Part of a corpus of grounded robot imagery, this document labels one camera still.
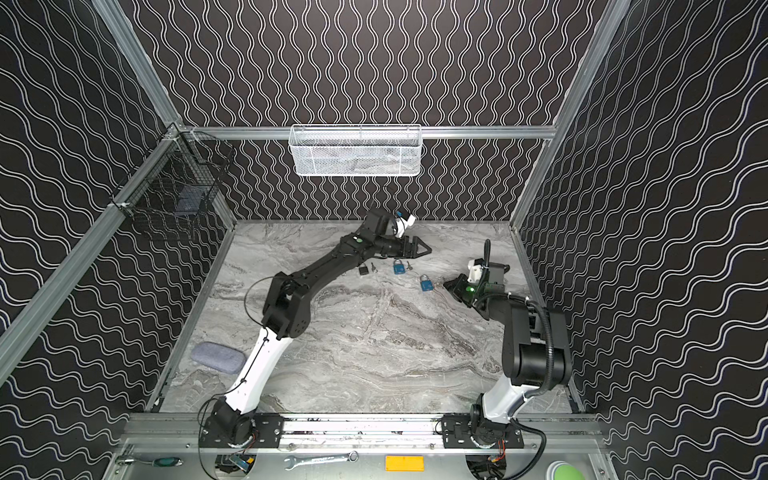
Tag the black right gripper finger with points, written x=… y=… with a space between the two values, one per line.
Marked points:
x=459 y=280
x=454 y=289

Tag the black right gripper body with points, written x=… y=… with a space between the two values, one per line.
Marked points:
x=467 y=288

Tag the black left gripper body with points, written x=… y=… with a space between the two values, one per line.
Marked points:
x=405 y=246

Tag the blue padlock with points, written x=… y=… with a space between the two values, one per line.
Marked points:
x=401 y=267
x=426 y=284

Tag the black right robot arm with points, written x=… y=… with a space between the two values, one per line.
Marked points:
x=535 y=354

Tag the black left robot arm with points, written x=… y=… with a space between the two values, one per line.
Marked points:
x=287 y=315

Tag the yellow label plate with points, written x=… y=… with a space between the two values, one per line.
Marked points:
x=404 y=464

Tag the silver open-end wrench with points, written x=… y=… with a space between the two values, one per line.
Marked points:
x=293 y=462

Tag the green round button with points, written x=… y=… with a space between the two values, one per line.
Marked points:
x=561 y=470

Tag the grey cloth pad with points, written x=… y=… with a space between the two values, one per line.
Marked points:
x=221 y=358

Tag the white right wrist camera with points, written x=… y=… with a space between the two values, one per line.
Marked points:
x=477 y=271

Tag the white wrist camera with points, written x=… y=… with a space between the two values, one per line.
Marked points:
x=401 y=222
x=477 y=271

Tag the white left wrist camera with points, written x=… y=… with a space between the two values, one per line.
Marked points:
x=401 y=222

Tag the white wire mesh basket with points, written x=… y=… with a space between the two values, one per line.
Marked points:
x=356 y=150

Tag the black wire mesh basket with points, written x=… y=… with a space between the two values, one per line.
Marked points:
x=181 y=198

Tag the green handled screwdriver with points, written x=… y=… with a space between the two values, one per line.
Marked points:
x=162 y=462

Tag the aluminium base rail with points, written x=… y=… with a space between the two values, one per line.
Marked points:
x=310 y=434

